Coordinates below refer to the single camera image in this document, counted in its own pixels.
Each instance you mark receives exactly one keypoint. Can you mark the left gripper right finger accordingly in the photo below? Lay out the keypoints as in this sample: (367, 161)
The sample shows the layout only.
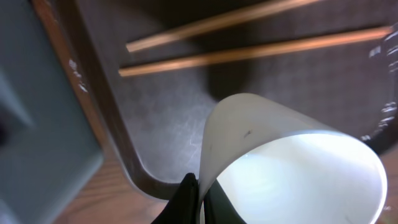
(217, 207)

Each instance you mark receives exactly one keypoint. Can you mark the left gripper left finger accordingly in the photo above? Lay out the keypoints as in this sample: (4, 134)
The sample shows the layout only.
(182, 207)

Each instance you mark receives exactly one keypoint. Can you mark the white paper cup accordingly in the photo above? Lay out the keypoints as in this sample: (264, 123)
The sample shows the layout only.
(276, 165)

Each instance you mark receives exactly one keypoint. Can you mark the dark brown serving tray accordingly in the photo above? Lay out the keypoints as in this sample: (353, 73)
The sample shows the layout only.
(156, 121)

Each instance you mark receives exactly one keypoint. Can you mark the grey dish rack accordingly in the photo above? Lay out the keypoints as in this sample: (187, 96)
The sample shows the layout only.
(48, 150)

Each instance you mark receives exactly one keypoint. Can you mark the lower wooden chopstick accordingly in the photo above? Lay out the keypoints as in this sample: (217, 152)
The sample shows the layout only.
(258, 51)

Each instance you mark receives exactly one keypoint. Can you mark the wooden chopstick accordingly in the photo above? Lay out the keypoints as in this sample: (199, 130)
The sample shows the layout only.
(258, 51)
(218, 22)

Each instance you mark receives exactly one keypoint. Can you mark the upper wooden chopstick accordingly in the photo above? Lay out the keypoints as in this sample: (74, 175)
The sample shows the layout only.
(218, 22)

